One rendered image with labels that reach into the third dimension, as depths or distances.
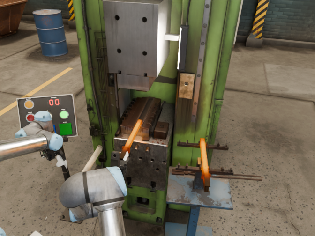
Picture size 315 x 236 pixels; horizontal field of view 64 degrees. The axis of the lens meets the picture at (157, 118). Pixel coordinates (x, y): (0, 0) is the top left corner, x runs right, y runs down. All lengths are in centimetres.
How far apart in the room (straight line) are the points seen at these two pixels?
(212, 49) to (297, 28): 607
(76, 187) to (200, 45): 103
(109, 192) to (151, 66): 80
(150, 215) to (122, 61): 133
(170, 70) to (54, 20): 433
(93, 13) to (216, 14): 71
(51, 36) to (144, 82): 468
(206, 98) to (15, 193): 206
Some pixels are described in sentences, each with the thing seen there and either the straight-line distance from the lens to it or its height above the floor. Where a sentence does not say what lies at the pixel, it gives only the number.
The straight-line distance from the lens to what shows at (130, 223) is 237.
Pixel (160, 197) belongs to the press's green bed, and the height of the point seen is 39.
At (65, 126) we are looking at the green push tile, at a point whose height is 103.
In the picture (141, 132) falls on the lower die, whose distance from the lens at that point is 172.
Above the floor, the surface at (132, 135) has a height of 101.
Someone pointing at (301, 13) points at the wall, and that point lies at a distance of 747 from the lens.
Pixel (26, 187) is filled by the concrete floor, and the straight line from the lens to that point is 290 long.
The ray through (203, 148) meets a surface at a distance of 153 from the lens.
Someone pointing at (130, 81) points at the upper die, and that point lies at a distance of 154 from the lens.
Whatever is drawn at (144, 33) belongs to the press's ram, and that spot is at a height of 161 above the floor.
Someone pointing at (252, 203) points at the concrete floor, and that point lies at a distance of 268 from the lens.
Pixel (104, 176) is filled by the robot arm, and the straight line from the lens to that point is 95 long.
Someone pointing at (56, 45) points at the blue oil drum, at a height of 24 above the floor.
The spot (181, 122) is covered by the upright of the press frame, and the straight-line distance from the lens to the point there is 178.
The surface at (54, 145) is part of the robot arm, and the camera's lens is 122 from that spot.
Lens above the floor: 197
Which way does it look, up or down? 33 degrees down
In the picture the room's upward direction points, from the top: 2 degrees clockwise
